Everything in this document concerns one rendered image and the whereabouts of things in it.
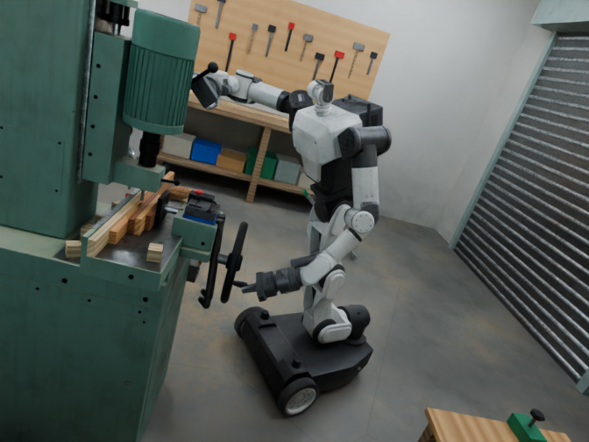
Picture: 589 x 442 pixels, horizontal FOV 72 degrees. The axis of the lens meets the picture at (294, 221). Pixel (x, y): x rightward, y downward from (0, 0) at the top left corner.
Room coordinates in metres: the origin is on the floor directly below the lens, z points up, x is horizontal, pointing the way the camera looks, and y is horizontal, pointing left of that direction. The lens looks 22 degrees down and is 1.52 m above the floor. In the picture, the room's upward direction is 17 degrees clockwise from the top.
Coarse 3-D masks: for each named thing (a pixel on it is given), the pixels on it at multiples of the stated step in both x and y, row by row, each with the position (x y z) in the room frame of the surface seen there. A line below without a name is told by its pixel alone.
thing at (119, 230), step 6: (168, 174) 1.52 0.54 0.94; (162, 186) 1.40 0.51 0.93; (150, 192) 1.29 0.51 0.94; (162, 192) 1.41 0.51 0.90; (132, 210) 1.12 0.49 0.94; (126, 216) 1.08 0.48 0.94; (120, 222) 1.03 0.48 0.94; (126, 222) 1.04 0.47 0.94; (114, 228) 0.99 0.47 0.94; (120, 228) 1.00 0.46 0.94; (126, 228) 1.05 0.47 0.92; (114, 234) 0.97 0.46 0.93; (120, 234) 1.00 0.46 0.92; (114, 240) 0.97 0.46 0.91
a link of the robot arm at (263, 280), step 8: (272, 272) 1.29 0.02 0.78; (280, 272) 1.26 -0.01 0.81; (256, 280) 1.26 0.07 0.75; (264, 280) 1.26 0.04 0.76; (272, 280) 1.25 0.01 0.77; (280, 280) 1.24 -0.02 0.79; (256, 288) 1.23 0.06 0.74; (264, 288) 1.23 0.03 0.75; (272, 288) 1.23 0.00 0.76; (280, 288) 1.23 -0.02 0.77; (288, 288) 1.24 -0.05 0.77; (264, 296) 1.21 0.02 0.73
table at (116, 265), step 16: (160, 224) 1.17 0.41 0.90; (128, 240) 1.01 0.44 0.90; (144, 240) 1.04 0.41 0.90; (160, 240) 1.07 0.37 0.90; (176, 240) 1.10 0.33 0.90; (96, 256) 0.89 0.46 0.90; (112, 256) 0.91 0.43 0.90; (128, 256) 0.93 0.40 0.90; (144, 256) 0.96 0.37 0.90; (176, 256) 1.08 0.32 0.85; (192, 256) 1.12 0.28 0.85; (208, 256) 1.12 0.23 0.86; (80, 272) 0.88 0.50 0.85; (96, 272) 0.88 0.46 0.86; (112, 272) 0.89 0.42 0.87; (128, 272) 0.89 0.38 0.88; (144, 272) 0.90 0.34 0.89; (160, 272) 0.91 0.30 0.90; (144, 288) 0.90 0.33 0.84
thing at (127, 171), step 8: (120, 160) 1.16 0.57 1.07; (128, 160) 1.18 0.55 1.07; (136, 160) 1.21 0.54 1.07; (120, 168) 1.15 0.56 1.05; (128, 168) 1.15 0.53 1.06; (136, 168) 1.16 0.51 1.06; (144, 168) 1.16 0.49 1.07; (152, 168) 1.18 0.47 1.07; (160, 168) 1.20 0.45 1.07; (120, 176) 1.15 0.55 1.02; (128, 176) 1.15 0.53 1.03; (136, 176) 1.16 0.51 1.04; (144, 176) 1.16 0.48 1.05; (152, 176) 1.16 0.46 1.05; (160, 176) 1.19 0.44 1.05; (128, 184) 1.15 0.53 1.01; (136, 184) 1.16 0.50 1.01; (144, 184) 1.16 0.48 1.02; (152, 184) 1.16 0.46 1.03; (160, 184) 1.20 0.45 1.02
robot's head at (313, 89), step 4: (312, 84) 1.57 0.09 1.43; (316, 84) 1.55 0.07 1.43; (308, 88) 1.58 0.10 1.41; (312, 88) 1.55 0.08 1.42; (316, 88) 1.54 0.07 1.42; (320, 88) 1.53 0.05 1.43; (308, 92) 1.58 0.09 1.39; (312, 92) 1.55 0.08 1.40; (316, 92) 1.53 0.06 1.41; (312, 96) 1.56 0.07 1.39; (316, 96) 1.53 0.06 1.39; (316, 100) 1.55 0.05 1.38; (316, 104) 1.56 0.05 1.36; (320, 104) 1.55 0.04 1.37; (316, 108) 1.55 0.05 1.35; (320, 108) 1.54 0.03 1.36; (324, 108) 1.55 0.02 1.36; (328, 108) 1.55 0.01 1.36
